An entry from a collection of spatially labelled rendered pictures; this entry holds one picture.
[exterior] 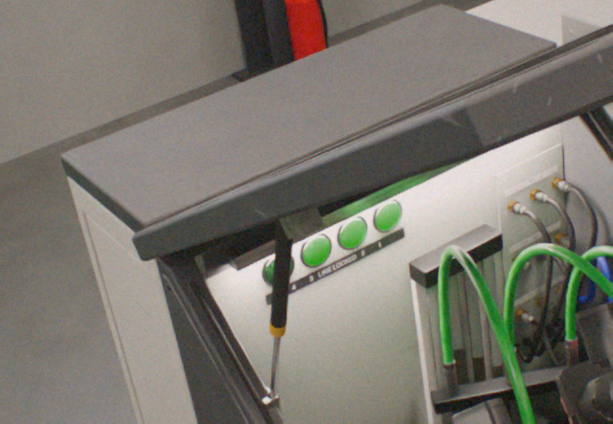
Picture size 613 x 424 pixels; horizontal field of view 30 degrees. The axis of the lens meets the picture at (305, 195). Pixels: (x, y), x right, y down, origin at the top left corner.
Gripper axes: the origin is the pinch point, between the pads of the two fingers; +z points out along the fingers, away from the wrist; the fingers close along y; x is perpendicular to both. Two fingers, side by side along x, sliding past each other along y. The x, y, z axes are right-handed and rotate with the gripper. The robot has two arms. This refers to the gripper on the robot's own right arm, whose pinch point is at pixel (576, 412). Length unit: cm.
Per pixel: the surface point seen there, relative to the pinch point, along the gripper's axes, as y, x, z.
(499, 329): 11.2, 10.0, -14.3
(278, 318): 19.5, 33.8, -17.9
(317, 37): 194, -73, 331
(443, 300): 20.0, 7.2, 12.2
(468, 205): 32.8, -3.0, 17.9
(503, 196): 32.9, -9.1, 19.6
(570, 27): 52, -25, 10
